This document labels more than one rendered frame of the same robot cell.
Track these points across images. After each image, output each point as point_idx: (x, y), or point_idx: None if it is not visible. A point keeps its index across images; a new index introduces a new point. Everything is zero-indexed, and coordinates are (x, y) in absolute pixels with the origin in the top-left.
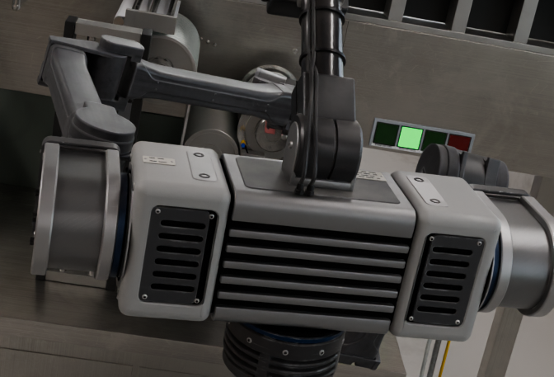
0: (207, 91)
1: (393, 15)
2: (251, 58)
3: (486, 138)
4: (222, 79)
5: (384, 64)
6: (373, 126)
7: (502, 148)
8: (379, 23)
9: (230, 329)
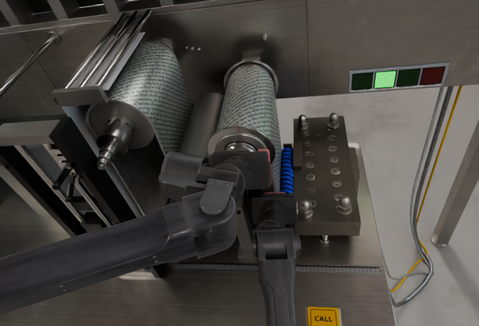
0: (45, 289)
1: None
2: (231, 51)
3: (461, 63)
4: (75, 249)
5: (350, 25)
6: (349, 78)
7: (478, 67)
8: None
9: None
